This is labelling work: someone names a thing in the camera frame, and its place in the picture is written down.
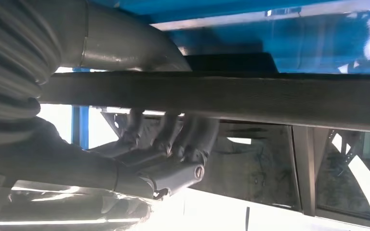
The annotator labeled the blue steel shelf rack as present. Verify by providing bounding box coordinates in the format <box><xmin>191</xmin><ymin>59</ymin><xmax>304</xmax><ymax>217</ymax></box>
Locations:
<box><xmin>71</xmin><ymin>0</ymin><xmax>370</xmax><ymax>150</ymax></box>

